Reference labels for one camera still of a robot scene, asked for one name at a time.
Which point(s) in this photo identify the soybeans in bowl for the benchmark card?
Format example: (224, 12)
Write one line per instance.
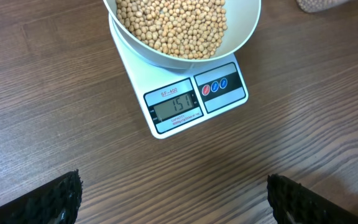
(187, 29)

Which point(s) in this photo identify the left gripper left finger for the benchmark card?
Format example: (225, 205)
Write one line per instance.
(57, 201)

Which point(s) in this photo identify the white digital kitchen scale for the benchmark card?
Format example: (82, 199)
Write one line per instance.
(174, 100)

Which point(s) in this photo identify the soybeans in container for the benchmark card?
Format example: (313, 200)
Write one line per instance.
(319, 3)

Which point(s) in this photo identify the white bowl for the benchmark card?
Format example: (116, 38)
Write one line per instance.
(242, 19)

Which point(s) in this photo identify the clear plastic container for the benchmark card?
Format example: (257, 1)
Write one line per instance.
(322, 4)

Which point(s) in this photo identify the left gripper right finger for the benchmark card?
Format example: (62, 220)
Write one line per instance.
(293, 203)

